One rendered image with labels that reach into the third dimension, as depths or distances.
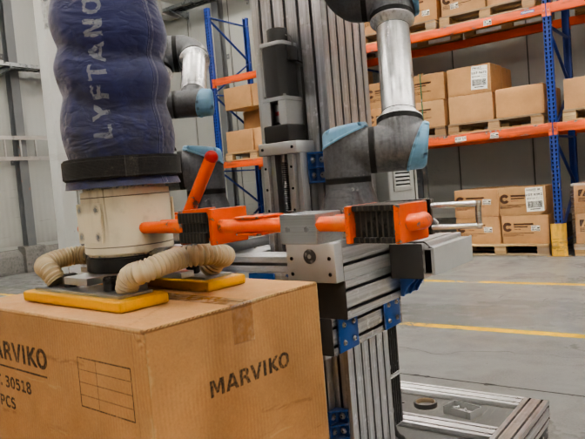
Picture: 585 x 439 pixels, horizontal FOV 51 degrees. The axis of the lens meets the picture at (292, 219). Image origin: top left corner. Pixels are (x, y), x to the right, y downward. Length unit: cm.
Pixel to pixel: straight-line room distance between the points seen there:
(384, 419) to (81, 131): 131
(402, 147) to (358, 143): 11
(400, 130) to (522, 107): 677
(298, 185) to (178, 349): 87
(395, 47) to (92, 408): 109
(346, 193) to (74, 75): 68
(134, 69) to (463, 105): 748
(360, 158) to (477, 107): 695
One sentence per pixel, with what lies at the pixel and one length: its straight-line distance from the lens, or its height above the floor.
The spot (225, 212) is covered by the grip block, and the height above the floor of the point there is 110.
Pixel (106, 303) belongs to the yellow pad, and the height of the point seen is 96.
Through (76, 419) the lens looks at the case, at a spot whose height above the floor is 77.
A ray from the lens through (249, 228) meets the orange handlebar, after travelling 96.
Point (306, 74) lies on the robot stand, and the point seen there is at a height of 144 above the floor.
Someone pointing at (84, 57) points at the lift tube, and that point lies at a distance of 120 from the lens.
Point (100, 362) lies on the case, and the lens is 103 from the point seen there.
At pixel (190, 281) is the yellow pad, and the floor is 96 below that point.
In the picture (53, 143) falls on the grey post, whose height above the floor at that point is 157.
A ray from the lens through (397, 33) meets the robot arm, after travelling 165.
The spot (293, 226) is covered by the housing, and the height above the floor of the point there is 107.
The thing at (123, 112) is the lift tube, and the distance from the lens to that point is 117.
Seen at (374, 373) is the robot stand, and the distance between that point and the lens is 196.
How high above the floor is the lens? 113
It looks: 3 degrees down
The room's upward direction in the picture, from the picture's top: 5 degrees counter-clockwise
